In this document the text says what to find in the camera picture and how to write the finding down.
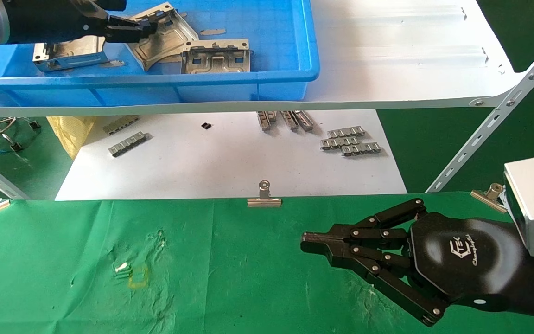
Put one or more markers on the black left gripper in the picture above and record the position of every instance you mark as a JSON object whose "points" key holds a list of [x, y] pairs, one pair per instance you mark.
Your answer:
{"points": [[54, 21]]}

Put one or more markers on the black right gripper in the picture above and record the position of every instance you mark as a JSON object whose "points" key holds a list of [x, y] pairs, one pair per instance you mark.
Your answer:
{"points": [[471, 264]]}

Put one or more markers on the stamped metal bracket part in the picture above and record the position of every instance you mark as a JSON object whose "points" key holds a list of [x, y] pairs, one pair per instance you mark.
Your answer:
{"points": [[165, 46], [216, 62], [72, 58]]}

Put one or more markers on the green cloth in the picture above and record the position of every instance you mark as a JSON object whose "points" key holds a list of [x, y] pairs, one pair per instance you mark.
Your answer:
{"points": [[257, 269]]}

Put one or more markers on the small grey comb part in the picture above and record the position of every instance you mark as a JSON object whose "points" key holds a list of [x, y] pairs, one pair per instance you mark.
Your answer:
{"points": [[263, 121], [304, 120], [346, 132], [272, 116], [289, 120], [339, 143], [121, 125], [362, 149], [128, 144]]}

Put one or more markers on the yellow cloth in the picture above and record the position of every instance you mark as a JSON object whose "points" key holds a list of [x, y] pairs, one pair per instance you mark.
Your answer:
{"points": [[70, 134]]}

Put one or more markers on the small black connector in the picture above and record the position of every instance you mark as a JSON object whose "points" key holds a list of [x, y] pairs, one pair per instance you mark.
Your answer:
{"points": [[34, 125], [16, 146]]}

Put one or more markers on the blue plastic bin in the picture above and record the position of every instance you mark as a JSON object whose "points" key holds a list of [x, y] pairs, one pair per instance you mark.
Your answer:
{"points": [[271, 46]]}

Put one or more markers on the white metal shelf board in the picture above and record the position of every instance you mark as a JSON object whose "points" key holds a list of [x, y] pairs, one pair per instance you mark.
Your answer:
{"points": [[387, 55]]}

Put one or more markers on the long white slotted strut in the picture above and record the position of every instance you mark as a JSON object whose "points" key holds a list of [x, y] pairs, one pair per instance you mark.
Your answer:
{"points": [[494, 118]]}

